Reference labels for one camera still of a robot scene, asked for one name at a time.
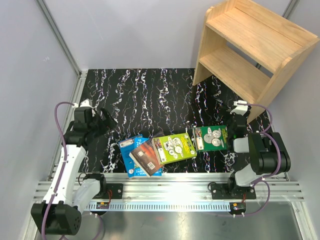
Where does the blue book back cover up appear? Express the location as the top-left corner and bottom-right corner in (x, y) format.
(118, 134), (143, 178)

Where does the dark Tale of Two Cities book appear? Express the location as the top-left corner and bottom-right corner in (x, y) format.
(128, 131), (164, 178)

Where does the blue 26-storey treehouse book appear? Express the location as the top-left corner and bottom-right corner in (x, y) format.
(129, 136), (163, 179)

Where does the lime green treehouse book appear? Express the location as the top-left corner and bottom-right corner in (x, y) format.
(151, 133), (197, 165)

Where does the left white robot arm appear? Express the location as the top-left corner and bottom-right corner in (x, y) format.
(30, 104), (117, 239)

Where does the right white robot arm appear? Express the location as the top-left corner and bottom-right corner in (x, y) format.
(221, 105), (291, 199)

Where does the dark green coin book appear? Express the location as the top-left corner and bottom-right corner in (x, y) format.
(192, 125), (228, 152)

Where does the wooden two-tier shelf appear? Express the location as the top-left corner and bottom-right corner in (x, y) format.
(193, 0), (320, 122)

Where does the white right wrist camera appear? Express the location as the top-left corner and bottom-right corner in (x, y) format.
(230, 100), (250, 116)

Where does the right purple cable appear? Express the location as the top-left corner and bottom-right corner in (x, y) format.
(207, 103), (282, 217)

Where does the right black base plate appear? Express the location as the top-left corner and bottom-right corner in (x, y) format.
(207, 182), (257, 200)

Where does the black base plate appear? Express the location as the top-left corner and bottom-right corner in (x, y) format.
(207, 182), (257, 200)
(104, 183), (124, 200)

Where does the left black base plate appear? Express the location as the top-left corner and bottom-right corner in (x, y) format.
(104, 183), (124, 200)

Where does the aluminium mounting rail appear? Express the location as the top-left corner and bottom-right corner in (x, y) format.
(33, 172), (306, 212)

